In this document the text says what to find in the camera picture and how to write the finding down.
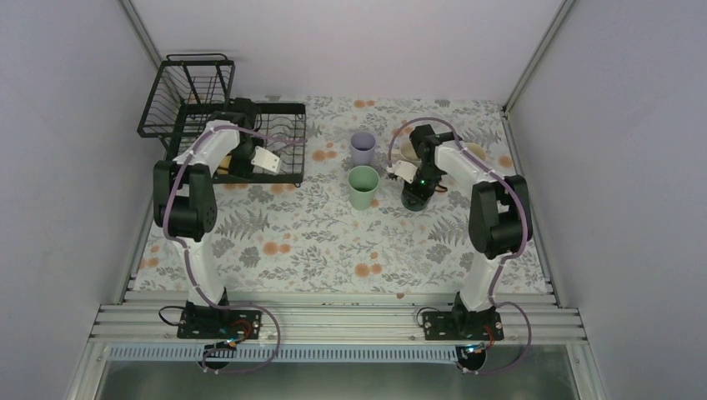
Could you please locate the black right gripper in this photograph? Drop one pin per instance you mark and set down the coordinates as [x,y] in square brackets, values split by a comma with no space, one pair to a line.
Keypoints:
[418,196]

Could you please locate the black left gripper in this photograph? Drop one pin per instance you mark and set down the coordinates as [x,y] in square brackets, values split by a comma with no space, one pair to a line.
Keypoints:
[238,170]

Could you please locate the dark green ceramic mug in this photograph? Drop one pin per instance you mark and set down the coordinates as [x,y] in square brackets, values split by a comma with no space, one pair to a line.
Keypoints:
[413,202]

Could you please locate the cream ceramic mug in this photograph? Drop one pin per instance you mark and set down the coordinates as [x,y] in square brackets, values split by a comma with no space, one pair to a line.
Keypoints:
[407,153]

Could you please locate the mint green plastic cup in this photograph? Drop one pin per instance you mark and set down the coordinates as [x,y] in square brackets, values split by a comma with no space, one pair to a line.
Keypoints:
[363,183]

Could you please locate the yellow ceramic mug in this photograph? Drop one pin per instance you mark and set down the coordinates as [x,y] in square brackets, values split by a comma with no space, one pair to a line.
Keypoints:
[223,167]

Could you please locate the lavender plastic cup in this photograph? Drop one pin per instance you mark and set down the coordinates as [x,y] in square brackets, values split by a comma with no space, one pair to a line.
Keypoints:
[362,148]

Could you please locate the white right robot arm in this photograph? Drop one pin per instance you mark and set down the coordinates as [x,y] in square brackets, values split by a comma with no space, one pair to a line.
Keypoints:
[499,221]

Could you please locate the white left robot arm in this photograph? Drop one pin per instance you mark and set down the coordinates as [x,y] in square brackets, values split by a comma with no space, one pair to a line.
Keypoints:
[185,207]

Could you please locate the floral tablecloth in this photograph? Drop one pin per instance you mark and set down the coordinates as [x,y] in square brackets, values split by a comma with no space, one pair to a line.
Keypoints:
[308,238]

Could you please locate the aluminium corner profile right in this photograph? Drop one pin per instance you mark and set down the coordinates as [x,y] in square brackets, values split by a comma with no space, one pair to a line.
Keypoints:
[547,39]

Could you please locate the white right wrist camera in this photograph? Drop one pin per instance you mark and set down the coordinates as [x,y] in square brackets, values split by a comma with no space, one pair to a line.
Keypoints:
[404,170]

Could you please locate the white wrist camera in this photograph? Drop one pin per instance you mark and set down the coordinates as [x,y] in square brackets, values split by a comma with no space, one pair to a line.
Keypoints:
[268,161]
[404,170]

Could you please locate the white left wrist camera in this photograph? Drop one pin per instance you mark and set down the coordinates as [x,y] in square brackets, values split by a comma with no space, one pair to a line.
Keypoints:
[268,161]

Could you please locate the black wire dish rack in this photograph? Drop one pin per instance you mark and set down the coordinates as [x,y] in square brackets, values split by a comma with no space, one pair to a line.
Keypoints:
[190,89]

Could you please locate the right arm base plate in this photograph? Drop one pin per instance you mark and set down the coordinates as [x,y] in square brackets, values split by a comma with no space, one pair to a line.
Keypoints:
[485,325]

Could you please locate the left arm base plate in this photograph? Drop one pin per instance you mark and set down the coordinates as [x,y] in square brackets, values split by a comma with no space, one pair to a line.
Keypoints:
[210,323]

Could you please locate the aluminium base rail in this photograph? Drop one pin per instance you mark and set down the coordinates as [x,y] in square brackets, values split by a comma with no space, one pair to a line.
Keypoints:
[335,318]

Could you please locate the grey slotted cable duct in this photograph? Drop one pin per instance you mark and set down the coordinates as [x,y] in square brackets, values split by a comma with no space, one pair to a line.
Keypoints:
[294,353]

